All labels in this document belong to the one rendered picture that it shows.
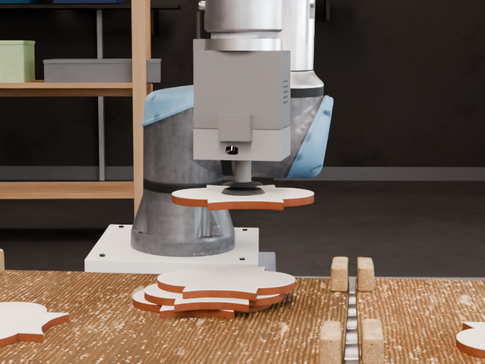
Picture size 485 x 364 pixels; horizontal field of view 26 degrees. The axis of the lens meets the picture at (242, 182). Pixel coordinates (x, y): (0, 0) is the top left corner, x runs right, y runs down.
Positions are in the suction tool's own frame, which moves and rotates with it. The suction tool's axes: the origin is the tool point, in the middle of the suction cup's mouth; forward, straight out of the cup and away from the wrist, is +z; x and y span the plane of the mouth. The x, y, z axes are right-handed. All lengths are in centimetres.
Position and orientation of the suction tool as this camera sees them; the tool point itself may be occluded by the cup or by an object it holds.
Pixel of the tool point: (242, 205)
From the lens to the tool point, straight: 102.8
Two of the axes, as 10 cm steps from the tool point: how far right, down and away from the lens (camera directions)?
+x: 1.9, -1.3, 9.7
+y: 9.8, 0.2, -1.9
